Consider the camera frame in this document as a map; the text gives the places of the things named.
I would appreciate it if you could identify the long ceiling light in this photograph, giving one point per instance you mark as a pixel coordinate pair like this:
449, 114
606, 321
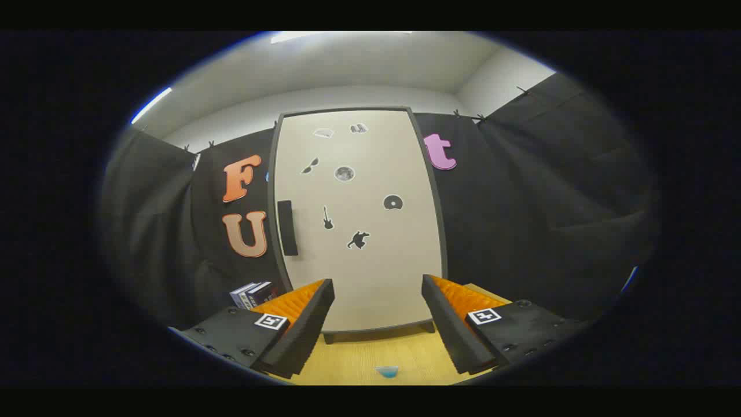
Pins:
151, 105

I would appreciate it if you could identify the black backdrop cloth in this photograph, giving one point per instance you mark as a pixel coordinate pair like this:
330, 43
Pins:
521, 202

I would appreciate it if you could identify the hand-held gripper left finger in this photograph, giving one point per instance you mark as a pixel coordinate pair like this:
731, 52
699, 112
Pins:
312, 324

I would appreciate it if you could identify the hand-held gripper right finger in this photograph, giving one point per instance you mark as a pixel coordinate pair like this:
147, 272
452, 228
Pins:
446, 324

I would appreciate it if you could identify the blue and white tube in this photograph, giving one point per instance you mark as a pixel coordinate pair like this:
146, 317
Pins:
387, 372

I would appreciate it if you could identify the white cabinet with stickers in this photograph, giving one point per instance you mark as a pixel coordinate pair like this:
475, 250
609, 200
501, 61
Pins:
359, 272

